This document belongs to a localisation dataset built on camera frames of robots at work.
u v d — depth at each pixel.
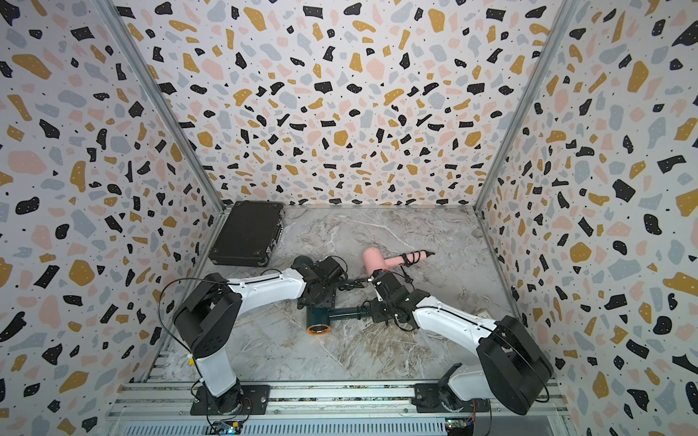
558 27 0.74
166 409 0.73
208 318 0.47
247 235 1.07
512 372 0.42
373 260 0.98
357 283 0.95
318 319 0.83
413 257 1.00
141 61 0.78
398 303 0.66
